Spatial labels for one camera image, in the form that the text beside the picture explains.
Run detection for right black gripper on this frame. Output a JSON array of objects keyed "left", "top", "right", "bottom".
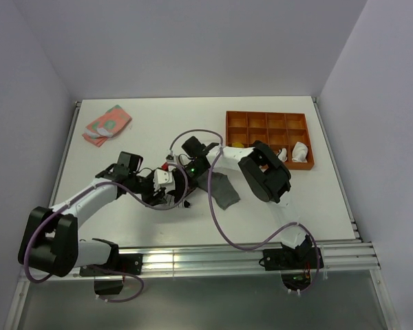
[{"left": 173, "top": 162, "right": 208, "bottom": 204}]

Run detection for grey sock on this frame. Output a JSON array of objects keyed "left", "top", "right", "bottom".
[{"left": 211, "top": 172, "right": 240, "bottom": 210}]

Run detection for white black striped sock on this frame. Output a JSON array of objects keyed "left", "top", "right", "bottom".
[{"left": 158, "top": 192, "right": 191, "bottom": 210}]

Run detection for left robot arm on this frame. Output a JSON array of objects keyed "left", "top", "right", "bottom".
[{"left": 18, "top": 152, "right": 176, "bottom": 277}]

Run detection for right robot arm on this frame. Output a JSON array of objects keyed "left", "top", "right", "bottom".
[{"left": 182, "top": 136, "right": 316, "bottom": 268}]

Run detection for pink green patterned socks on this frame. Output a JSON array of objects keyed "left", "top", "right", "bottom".
[{"left": 82, "top": 105, "right": 131, "bottom": 147}]

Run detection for yellow rolled sock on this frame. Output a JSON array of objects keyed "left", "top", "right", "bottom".
[{"left": 231, "top": 142, "right": 245, "bottom": 148}]

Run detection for white black rolled sock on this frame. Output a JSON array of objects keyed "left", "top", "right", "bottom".
[{"left": 277, "top": 148, "right": 288, "bottom": 162}]

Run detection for orange compartment tray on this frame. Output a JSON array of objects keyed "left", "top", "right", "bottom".
[{"left": 226, "top": 111, "right": 315, "bottom": 171}]

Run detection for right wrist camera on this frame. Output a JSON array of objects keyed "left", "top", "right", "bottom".
[{"left": 166, "top": 153, "right": 178, "bottom": 164}]

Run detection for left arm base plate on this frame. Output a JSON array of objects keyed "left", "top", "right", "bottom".
[{"left": 79, "top": 253, "right": 143, "bottom": 276}]

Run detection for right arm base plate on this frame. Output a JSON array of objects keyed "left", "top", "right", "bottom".
[{"left": 259, "top": 248, "right": 324, "bottom": 271}]

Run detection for aluminium frame rail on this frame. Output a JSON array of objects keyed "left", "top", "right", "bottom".
[{"left": 120, "top": 242, "right": 381, "bottom": 278}]

